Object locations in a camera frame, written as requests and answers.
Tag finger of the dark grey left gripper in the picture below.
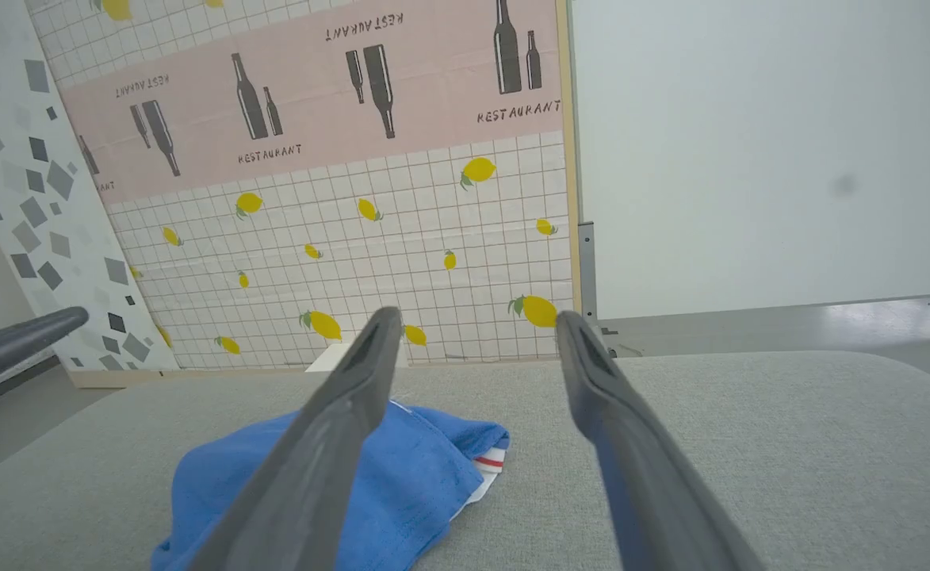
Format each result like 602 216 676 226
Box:
0 307 90 395

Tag grey metal bracket post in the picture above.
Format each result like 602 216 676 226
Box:
577 221 621 358

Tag lemon and bottle print panel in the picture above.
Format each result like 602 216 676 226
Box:
25 0 578 374

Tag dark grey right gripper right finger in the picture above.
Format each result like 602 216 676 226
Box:
555 310 764 571

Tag grey terrazzo print panel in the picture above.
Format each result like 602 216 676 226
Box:
0 0 182 374

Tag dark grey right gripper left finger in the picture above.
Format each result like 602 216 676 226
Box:
191 307 404 571

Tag white rectangular block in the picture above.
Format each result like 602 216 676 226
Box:
304 342 356 373

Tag blue white red-striped shirt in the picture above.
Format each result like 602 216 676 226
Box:
151 400 511 571

